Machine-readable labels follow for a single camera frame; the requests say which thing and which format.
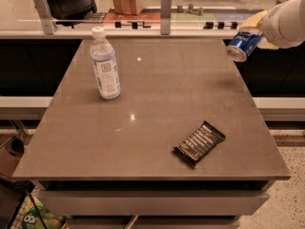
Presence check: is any black wire basket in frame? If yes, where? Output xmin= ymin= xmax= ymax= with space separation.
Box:
xmin=0 ymin=174 xmax=34 ymax=229

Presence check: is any colourful floor mat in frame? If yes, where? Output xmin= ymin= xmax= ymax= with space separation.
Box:
xmin=83 ymin=7 xmax=271 ymax=28

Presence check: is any middle metal glass bracket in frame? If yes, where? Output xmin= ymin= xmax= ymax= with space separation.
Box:
xmin=160 ymin=0 xmax=172 ymax=35

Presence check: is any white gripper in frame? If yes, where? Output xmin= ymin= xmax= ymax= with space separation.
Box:
xmin=239 ymin=0 xmax=305 ymax=50

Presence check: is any grey table drawer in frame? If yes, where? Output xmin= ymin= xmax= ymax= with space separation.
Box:
xmin=38 ymin=190 xmax=269 ymax=216

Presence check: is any black snack bar wrapper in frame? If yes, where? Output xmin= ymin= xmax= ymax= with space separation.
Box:
xmin=173 ymin=121 xmax=226 ymax=168

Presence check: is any blue pepsi can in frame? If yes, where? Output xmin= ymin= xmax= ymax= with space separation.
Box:
xmin=226 ymin=32 xmax=262 ymax=62

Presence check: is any left metal glass bracket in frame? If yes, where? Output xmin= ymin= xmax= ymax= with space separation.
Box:
xmin=33 ymin=0 xmax=57 ymax=35

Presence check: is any clear plastic water bottle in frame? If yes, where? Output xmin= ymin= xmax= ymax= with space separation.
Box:
xmin=90 ymin=27 xmax=121 ymax=99

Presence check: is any green chip bag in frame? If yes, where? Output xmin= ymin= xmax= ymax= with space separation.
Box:
xmin=21 ymin=197 xmax=67 ymax=229

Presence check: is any black office chair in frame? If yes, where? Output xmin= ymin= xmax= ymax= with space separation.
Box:
xmin=47 ymin=0 xmax=97 ymax=27

